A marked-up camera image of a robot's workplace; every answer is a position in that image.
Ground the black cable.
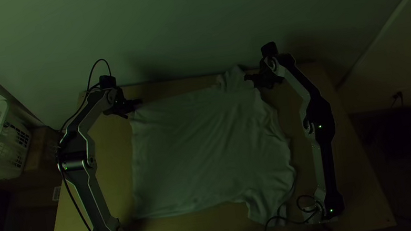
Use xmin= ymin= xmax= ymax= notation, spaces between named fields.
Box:
xmin=59 ymin=161 xmax=133 ymax=231
xmin=259 ymin=192 xmax=327 ymax=231
xmin=48 ymin=57 xmax=120 ymax=135

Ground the white t-shirt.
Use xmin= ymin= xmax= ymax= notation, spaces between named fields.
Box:
xmin=117 ymin=59 xmax=304 ymax=231

